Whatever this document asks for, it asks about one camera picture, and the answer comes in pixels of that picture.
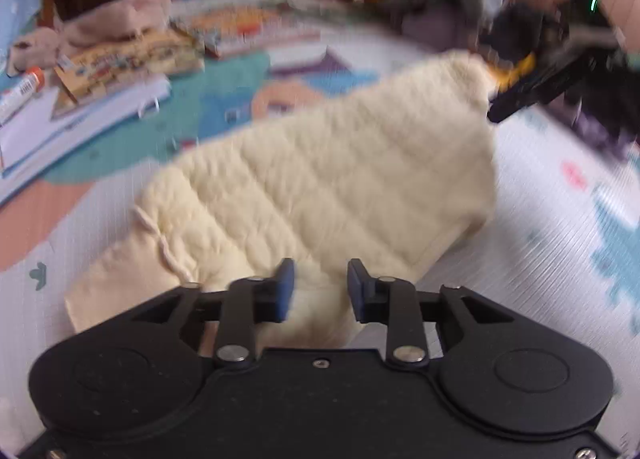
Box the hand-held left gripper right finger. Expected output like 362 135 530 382
347 259 517 370

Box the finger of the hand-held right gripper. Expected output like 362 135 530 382
486 53 598 124

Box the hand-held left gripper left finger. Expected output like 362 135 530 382
131 258 297 370

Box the cream quilted jacket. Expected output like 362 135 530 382
64 51 499 348

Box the yellow knit sweater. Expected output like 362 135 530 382
492 53 538 90

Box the black garment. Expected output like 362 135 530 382
482 1 562 64

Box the purple sweatshirt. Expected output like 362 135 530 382
565 104 640 166

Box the lavender garment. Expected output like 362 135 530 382
400 6 484 52

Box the orange cartoon book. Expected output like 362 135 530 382
172 4 321 60

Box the white paper booklet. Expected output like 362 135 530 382
0 74 174 206

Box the yellow cartoon book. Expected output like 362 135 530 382
52 29 206 108

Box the beige plush toy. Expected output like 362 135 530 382
7 0 173 78

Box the orange and white tube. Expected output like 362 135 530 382
0 66 47 128

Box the pink and blue floral blanket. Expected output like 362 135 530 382
0 0 45 70

